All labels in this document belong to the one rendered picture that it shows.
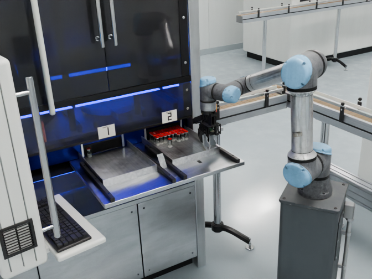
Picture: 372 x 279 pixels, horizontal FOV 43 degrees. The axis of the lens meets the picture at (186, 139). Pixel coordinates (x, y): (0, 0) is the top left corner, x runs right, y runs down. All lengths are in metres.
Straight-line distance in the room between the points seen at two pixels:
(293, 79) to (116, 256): 1.38
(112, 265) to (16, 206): 1.09
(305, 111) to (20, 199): 1.08
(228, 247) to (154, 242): 0.63
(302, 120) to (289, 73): 0.20
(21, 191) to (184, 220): 1.28
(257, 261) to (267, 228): 0.37
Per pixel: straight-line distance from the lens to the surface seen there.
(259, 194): 3.69
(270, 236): 3.23
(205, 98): 2.11
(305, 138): 1.89
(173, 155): 2.27
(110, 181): 2.06
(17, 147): 1.58
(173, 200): 2.60
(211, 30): 7.96
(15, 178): 1.61
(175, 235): 2.73
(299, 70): 1.78
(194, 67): 2.38
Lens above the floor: 1.87
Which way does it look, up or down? 24 degrees down
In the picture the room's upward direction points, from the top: 3 degrees counter-clockwise
